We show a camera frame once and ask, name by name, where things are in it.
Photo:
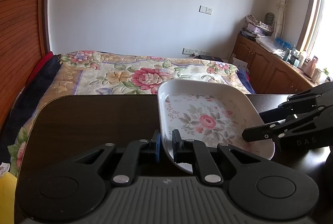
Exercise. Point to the wooden side cabinet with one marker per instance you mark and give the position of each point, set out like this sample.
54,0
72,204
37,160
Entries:
268,73

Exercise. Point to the stack of books and papers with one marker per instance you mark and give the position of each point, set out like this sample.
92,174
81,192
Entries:
256,28

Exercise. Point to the wooden louvred wardrobe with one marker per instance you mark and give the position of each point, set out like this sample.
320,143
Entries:
24,41

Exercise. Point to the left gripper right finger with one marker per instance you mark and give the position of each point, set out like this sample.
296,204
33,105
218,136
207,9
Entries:
177,147

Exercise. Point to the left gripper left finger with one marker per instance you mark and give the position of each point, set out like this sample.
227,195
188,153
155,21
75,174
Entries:
155,145

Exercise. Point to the dark blue blanket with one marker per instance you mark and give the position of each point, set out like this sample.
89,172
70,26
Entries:
19,121

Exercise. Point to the clear plastic bag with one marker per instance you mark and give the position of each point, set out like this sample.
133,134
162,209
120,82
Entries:
270,45

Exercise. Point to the floral square plate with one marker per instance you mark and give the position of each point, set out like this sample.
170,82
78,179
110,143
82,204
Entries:
208,112

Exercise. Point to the wall socket strip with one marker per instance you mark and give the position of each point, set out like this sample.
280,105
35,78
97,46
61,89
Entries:
195,52

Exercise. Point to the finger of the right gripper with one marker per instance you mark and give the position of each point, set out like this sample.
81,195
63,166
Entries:
276,129
298,105

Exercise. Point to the bottles on cabinet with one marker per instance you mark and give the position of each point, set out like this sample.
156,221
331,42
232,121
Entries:
299,60

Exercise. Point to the floral bed quilt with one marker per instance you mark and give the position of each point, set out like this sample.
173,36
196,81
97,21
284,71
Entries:
93,72

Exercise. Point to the white wall switch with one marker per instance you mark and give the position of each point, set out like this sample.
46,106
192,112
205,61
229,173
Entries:
205,10

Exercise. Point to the white cardboard box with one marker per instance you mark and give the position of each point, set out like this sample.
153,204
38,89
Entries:
239,64

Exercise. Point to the window with wooden frame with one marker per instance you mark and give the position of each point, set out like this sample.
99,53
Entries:
316,34

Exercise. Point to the red folded blanket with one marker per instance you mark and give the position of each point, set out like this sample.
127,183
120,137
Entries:
41,63

